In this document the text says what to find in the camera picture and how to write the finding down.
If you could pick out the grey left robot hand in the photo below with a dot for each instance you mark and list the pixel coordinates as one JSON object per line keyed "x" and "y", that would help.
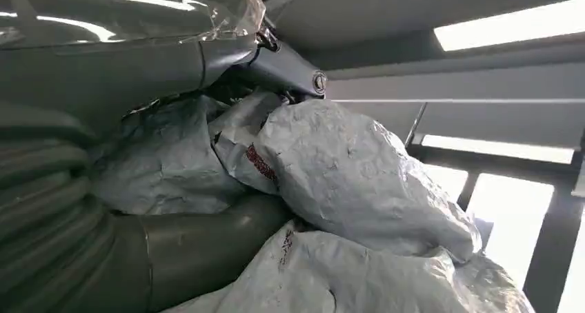
{"x": 114, "y": 73}

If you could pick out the grey plastic parcel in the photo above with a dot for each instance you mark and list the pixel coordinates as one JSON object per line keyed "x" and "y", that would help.
{"x": 356, "y": 183}

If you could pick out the ceiling light panel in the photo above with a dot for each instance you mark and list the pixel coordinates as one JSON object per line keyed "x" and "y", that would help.
{"x": 512, "y": 25}

